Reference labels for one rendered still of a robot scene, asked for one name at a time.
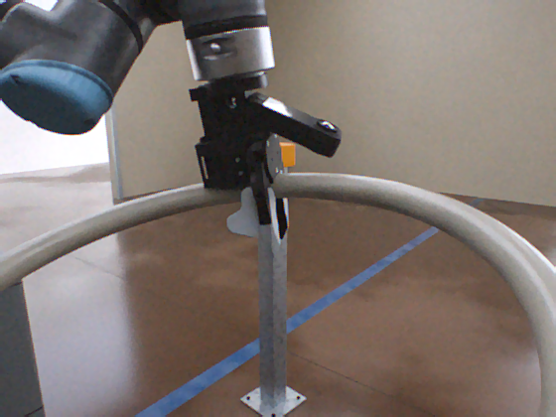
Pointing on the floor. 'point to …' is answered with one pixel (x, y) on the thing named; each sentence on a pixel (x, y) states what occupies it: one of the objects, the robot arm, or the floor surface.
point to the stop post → (274, 328)
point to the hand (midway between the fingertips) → (281, 238)
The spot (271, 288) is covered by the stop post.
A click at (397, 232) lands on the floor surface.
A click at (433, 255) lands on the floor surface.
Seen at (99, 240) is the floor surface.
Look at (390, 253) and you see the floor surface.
